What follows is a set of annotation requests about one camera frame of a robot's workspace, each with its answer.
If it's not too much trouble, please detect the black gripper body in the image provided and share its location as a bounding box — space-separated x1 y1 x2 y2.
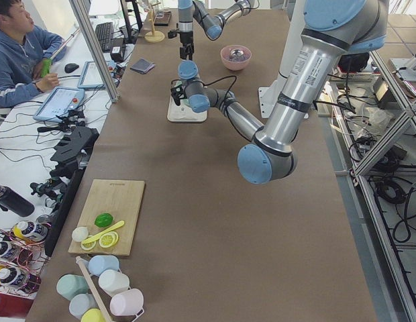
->
170 80 187 106
168 29 195 60

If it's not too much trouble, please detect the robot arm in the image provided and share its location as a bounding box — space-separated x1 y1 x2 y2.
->
168 1 388 184
168 0 258 60

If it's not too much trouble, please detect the cream rabbit tray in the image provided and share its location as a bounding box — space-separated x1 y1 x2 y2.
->
167 97 207 123

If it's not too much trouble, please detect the wooden mug stand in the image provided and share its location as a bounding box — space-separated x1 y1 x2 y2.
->
144 1 165 43

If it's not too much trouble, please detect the dark wooden box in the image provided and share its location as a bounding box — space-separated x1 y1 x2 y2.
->
154 11 172 26

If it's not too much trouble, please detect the grey folded cloth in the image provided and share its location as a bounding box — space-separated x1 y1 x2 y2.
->
130 58 156 74

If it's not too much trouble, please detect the pink bowl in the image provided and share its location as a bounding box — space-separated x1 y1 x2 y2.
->
220 45 252 71

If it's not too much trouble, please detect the black keyboard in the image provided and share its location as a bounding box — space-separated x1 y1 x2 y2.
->
95 22 114 52

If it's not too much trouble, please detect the blue tablet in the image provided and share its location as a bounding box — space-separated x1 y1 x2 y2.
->
33 87 85 123
77 61 105 91

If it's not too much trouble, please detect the black computer mouse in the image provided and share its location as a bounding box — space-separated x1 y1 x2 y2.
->
64 63 79 74

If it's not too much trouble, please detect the wooden cutting board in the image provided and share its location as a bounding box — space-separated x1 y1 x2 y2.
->
68 179 145 256

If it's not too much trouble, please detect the yellow plastic knife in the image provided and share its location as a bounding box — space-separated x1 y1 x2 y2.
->
81 220 125 244

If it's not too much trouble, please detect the green lime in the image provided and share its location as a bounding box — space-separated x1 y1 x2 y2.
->
94 213 113 227

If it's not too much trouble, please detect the lemon slice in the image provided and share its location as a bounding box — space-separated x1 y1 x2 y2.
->
99 231 119 248
80 241 97 251

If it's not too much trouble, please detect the seated person in hoodie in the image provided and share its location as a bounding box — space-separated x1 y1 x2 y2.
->
0 1 64 108

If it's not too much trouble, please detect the white garlic bulb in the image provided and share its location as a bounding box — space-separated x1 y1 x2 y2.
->
72 226 89 243

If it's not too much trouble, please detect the blue mug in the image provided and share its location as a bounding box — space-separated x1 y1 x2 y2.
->
88 255 119 276

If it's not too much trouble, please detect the white mug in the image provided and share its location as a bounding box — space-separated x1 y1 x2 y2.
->
98 270 130 297

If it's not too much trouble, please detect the black water bottle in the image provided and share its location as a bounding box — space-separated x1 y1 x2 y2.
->
0 185 34 217

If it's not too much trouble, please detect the pink mug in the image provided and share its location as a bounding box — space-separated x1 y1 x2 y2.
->
109 288 144 316

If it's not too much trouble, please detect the green mug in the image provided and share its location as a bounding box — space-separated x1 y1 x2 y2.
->
56 274 89 301

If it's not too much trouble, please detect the grey mug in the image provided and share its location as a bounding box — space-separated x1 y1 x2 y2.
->
68 294 98 320

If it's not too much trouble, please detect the yellow mug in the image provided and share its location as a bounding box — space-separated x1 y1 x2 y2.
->
81 308 105 322

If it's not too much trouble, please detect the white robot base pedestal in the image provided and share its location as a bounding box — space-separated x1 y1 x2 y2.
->
258 1 326 118

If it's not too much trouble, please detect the aluminium frame post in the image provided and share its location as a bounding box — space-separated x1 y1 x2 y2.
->
68 0 119 103

